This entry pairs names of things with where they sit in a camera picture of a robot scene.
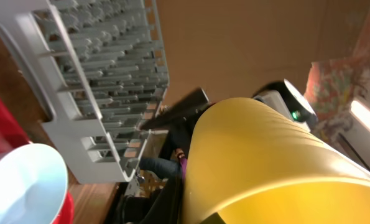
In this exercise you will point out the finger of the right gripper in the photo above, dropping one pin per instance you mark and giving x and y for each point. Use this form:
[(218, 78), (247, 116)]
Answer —
[(195, 100)]

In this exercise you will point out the light blue bowl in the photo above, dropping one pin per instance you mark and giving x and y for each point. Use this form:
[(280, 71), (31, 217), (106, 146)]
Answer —
[(33, 184)]

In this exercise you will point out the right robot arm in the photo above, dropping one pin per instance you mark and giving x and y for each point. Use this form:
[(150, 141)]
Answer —
[(280, 95)]

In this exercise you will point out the grey dishwasher rack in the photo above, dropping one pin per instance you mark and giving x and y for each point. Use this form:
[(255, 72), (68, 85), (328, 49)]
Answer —
[(84, 76)]

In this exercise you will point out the red serving tray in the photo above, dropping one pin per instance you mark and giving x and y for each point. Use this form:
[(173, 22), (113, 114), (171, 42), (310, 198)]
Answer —
[(12, 136)]

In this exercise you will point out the yellow plastic cup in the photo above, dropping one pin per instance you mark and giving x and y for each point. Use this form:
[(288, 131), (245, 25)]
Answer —
[(249, 164)]

